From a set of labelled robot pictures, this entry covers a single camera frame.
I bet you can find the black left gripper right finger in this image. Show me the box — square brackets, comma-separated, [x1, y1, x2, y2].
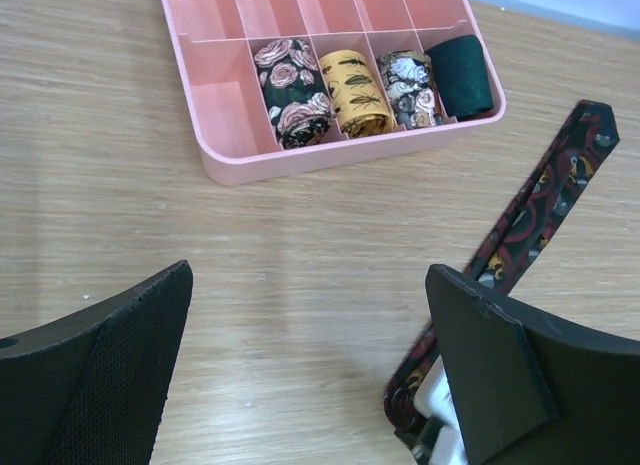
[425, 264, 639, 465]

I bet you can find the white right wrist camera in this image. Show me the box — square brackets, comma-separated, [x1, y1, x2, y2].
[412, 357, 468, 465]

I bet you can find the rolled yellow tie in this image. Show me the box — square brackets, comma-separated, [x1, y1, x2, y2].
[320, 50, 393, 139]

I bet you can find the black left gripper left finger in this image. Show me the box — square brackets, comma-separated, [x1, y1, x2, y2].
[1, 260, 193, 464]

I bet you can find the dark red patterned tie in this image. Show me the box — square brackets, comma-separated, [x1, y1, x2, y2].
[383, 100, 620, 436]

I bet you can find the pink divided organizer tray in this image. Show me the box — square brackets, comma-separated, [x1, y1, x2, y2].
[161, 0, 506, 185]

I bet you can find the rolled dark teal tie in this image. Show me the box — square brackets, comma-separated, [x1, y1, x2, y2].
[426, 34, 494, 120]

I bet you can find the rolled white floral tie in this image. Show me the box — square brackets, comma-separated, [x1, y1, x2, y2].
[376, 50, 443, 130]

